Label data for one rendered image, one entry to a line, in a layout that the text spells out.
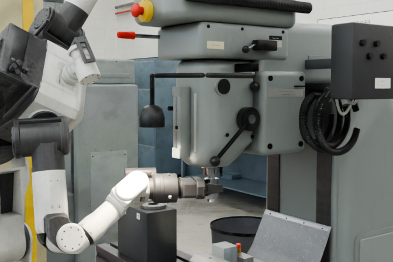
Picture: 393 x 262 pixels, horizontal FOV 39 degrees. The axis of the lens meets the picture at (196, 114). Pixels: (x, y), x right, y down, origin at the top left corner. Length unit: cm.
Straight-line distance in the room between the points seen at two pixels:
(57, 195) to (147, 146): 764
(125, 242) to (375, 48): 109
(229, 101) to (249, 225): 247
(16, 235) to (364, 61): 125
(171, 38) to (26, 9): 171
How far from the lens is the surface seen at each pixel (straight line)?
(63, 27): 185
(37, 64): 169
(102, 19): 1153
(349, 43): 157
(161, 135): 899
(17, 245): 201
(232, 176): 787
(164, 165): 908
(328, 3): 706
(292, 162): 197
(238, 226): 401
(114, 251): 214
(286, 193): 201
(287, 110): 173
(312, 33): 183
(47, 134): 156
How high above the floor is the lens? 155
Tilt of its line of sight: 3 degrees down
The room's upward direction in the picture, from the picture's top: straight up
